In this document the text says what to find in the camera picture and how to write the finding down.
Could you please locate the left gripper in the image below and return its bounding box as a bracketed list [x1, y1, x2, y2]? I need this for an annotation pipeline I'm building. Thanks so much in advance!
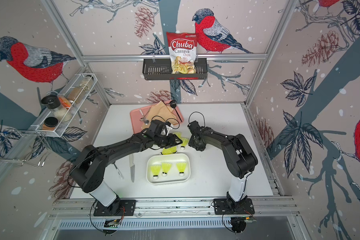
[153, 133, 184, 149]

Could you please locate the yellow shuttlecock three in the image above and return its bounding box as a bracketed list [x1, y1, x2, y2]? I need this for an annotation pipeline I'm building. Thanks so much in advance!
[161, 146, 177, 155]

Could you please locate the yellow shuttlecock four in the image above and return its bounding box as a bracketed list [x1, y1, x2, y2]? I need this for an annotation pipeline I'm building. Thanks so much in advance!
[162, 162, 172, 177]

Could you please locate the white storage box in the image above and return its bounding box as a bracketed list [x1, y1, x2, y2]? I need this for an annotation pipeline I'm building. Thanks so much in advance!
[146, 153, 191, 185]

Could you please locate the yellow shuttlecock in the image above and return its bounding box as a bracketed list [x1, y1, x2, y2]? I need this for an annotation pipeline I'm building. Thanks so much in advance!
[150, 165, 162, 180]

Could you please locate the yellow shuttlecock two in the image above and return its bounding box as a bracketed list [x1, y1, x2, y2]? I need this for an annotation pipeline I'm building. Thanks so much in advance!
[176, 162, 187, 176]

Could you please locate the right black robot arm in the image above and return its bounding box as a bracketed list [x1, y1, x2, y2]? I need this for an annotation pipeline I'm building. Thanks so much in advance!
[188, 121, 258, 203]

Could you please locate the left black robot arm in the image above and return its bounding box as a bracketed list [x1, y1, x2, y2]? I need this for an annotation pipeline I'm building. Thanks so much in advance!
[70, 120, 183, 208]

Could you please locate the yellow shuttlecock five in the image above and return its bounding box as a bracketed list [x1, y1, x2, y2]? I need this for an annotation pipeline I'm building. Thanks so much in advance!
[180, 137, 190, 151]

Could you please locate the yellow shuttlecock six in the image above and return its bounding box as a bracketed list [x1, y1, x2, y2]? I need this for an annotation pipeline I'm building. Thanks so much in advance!
[173, 132, 182, 139]

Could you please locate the yellow cloth napkin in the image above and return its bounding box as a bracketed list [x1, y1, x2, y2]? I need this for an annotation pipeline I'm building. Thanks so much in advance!
[145, 102, 179, 126]

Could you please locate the pink plastic tray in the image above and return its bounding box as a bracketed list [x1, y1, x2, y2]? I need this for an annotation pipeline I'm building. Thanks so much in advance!
[130, 101, 184, 134]

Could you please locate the black ladle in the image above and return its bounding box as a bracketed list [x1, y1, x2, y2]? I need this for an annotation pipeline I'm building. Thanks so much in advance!
[170, 100, 183, 122]

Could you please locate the kitchen knife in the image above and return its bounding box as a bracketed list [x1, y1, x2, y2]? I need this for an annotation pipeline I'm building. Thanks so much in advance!
[129, 154, 135, 183]

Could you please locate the white pen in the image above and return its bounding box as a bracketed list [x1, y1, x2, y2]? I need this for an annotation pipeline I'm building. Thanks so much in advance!
[114, 164, 124, 180]

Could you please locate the chuba cassava chips bag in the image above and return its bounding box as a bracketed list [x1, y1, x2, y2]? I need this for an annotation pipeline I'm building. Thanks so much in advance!
[167, 32, 198, 74]

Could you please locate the tall spice bottle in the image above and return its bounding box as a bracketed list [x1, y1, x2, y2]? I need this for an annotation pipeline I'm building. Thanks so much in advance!
[67, 75, 93, 104]

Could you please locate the small orange spice jar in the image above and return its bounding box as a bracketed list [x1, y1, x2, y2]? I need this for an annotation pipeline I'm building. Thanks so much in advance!
[42, 117, 59, 131]

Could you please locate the black lid spice jar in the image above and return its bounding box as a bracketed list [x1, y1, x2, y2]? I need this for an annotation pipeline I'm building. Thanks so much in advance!
[41, 95, 72, 122]

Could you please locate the white handled spoon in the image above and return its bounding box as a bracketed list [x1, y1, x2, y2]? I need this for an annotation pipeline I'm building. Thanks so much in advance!
[139, 109, 150, 125]

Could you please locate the black wall basket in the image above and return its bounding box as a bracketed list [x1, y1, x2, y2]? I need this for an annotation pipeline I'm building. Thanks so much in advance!
[143, 58, 208, 81]

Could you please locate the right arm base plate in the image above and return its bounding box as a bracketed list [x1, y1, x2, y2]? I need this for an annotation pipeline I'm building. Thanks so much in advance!
[212, 198, 255, 215]

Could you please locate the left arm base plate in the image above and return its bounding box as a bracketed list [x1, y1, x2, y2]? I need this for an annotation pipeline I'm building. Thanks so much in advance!
[94, 199, 137, 217]

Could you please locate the clear wall shelf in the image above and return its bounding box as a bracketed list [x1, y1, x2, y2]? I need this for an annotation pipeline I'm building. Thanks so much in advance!
[30, 73, 98, 138]

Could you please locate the wire hook rack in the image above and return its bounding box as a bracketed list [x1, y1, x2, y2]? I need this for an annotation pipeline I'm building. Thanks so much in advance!
[0, 128, 52, 168]

